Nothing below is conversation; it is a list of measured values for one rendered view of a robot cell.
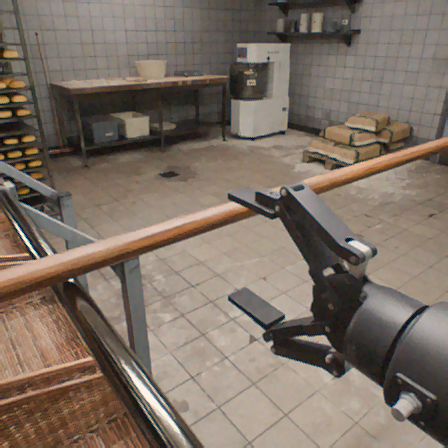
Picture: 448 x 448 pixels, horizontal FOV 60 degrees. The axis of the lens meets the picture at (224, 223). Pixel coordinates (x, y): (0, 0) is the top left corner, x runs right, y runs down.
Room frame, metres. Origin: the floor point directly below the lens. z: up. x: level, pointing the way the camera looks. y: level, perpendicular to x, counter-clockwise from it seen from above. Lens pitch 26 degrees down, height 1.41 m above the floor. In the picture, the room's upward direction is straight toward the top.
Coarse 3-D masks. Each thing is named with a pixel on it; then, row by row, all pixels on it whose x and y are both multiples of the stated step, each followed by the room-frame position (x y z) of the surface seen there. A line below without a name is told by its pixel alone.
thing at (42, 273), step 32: (384, 160) 0.70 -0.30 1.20; (416, 160) 0.77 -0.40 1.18; (320, 192) 0.58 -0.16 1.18; (160, 224) 0.42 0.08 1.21; (192, 224) 0.43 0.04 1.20; (224, 224) 0.46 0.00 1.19; (64, 256) 0.34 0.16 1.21; (96, 256) 0.35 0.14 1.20; (128, 256) 0.37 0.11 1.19; (0, 288) 0.30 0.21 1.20; (32, 288) 0.31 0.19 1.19
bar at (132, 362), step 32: (0, 160) 1.07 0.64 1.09; (0, 192) 0.60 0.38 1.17; (64, 192) 1.17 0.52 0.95; (32, 224) 0.48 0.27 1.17; (64, 224) 0.70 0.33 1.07; (32, 256) 0.41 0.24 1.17; (64, 288) 0.33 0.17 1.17; (128, 288) 0.75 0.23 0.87; (96, 320) 0.28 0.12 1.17; (128, 320) 0.77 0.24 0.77; (96, 352) 0.25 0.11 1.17; (128, 352) 0.24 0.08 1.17; (128, 384) 0.21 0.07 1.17; (128, 416) 0.19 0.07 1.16; (160, 416) 0.18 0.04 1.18
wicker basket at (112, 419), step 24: (72, 384) 0.57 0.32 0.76; (96, 384) 0.60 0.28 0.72; (0, 408) 0.50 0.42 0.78; (24, 408) 0.52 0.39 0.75; (48, 408) 0.54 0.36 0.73; (72, 408) 0.57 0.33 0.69; (96, 408) 0.60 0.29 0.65; (120, 408) 0.63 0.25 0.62; (0, 432) 0.49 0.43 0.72; (24, 432) 0.51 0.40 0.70; (48, 432) 0.54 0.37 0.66; (72, 432) 0.56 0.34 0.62; (96, 432) 0.59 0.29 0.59; (120, 432) 0.59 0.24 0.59
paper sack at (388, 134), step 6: (396, 126) 4.65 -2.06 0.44; (402, 126) 4.69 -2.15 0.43; (408, 126) 4.72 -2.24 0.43; (378, 132) 4.57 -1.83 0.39; (384, 132) 4.52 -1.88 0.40; (390, 132) 4.50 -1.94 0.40; (396, 132) 4.55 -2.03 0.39; (402, 132) 4.63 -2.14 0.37; (408, 132) 4.72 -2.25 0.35; (414, 132) 4.81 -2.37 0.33; (378, 138) 4.54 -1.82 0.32; (384, 138) 4.49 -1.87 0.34; (390, 138) 4.50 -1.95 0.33; (396, 138) 4.56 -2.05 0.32
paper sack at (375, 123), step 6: (360, 114) 4.56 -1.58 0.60; (378, 114) 4.59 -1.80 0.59; (384, 114) 4.64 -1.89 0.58; (348, 120) 4.49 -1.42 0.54; (354, 120) 4.44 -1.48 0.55; (360, 120) 4.40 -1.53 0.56; (366, 120) 4.37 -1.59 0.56; (372, 120) 4.35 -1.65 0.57; (378, 120) 4.39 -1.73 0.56; (384, 120) 4.54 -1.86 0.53; (390, 120) 4.73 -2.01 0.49; (348, 126) 4.44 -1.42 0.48; (354, 126) 4.40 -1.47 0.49; (360, 126) 4.37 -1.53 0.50; (366, 126) 4.34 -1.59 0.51; (372, 126) 4.31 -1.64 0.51; (378, 126) 4.40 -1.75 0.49; (384, 126) 4.61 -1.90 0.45
